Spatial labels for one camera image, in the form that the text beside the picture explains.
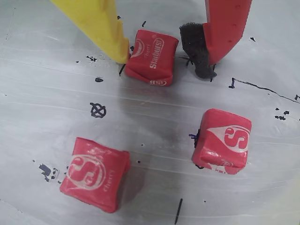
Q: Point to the white marked table cloth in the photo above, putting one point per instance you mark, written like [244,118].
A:
[35,93]

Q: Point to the red Starburst candy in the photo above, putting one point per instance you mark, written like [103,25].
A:
[93,173]
[220,140]
[150,56]

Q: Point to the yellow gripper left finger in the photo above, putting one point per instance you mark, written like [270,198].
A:
[93,18]

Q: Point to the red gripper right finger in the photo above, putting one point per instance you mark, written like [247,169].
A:
[225,30]

